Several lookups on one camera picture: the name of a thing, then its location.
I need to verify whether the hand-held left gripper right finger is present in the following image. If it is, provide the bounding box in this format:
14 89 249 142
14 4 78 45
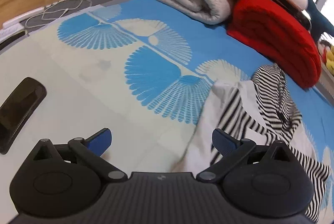
196 129 296 183

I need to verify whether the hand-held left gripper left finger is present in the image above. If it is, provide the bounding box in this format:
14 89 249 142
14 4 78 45
31 128 128 183

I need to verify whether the black white striped garment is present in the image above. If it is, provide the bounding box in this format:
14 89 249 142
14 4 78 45
170 63 332 223

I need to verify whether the black smartphone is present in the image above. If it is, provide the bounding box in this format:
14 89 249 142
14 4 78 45
0 77 47 155

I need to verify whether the blue white patterned bed sheet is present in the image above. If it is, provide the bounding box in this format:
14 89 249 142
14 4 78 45
0 0 334 224

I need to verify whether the red folded blanket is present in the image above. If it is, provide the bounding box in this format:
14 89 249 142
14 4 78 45
226 0 322 89

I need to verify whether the yellow plush toy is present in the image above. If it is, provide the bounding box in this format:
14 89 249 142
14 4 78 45
317 40 334 71

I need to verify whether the white power strip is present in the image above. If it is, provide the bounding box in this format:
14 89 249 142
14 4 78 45
0 19 27 37

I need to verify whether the white cable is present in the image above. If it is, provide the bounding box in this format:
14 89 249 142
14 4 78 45
25 0 93 28

